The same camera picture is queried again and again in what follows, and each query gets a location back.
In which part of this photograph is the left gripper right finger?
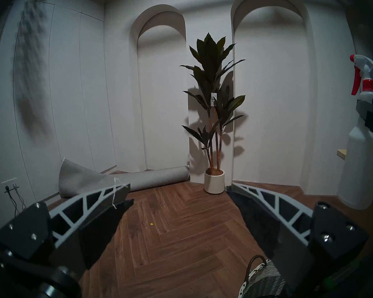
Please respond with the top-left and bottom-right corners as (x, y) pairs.
(226, 182), (369, 289)

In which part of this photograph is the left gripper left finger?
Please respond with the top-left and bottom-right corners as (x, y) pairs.
(0, 183), (135, 270)

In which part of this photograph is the white spray bottle red trigger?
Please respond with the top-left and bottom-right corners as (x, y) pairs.
(337, 54), (373, 210)

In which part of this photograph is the woven wicker basket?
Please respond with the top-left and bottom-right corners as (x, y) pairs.
(238, 255), (288, 298)

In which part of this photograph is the rolled grey carpet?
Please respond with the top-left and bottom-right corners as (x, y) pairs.
(58, 158), (191, 199)

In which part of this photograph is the tall potted plant white pot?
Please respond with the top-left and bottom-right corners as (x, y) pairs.
(180, 33), (246, 195)

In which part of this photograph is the black floor cable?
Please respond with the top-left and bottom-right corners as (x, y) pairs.
(6, 186), (19, 218)

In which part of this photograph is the white floor cable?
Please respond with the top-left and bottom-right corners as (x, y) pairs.
(14, 185), (27, 210)

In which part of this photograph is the wall socket with plugs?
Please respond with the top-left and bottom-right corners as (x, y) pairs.
(1, 178), (19, 194)

